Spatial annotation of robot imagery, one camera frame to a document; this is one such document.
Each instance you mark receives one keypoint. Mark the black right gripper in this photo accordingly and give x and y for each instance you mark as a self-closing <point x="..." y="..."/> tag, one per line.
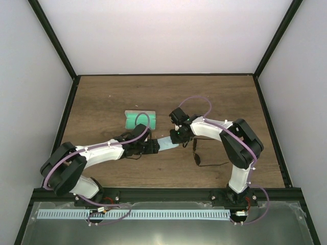
<point x="175" y="140"/>

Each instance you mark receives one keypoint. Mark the black sunglasses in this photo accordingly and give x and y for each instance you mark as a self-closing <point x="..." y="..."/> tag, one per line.
<point x="197" y="158"/>

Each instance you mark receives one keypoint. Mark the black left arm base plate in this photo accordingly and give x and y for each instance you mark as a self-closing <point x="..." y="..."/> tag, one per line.
<point x="98" y="200"/>

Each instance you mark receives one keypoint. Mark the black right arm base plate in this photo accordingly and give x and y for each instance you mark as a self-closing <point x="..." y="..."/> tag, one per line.
<point x="227" y="198"/>

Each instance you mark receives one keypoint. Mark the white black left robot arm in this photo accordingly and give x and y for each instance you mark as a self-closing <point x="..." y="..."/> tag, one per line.
<point x="63" y="171"/>

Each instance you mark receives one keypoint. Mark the light blue cleaning cloth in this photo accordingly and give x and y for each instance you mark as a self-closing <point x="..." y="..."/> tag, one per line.
<point x="166" y="143"/>

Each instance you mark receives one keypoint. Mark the shiny metal front sheet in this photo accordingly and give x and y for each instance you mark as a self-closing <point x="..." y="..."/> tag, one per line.
<point x="274" y="223"/>

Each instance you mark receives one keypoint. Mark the black enclosure frame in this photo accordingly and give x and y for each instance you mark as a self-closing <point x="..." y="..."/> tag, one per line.
<point x="278" y="194"/>

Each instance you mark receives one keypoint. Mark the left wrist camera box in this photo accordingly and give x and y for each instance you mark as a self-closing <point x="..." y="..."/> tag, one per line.
<point x="140" y="133"/>

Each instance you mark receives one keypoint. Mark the light blue slotted cable duct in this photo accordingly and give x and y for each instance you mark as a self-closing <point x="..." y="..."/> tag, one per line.
<point x="222" y="215"/>

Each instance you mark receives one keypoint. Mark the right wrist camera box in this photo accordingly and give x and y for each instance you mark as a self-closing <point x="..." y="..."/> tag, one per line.
<point x="178" y="116"/>

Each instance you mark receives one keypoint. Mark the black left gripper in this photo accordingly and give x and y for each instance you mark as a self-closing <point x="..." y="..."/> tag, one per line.
<point x="152" y="148"/>

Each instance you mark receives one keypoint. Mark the grey glasses case green lining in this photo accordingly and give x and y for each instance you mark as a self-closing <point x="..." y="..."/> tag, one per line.
<point x="132" y="119"/>

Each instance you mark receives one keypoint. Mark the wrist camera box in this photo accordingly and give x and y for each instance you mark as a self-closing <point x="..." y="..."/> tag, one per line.
<point x="140" y="133"/>
<point x="178" y="116"/>

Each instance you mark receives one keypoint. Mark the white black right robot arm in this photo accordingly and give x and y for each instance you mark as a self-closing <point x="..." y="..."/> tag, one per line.
<point x="241" y="144"/>

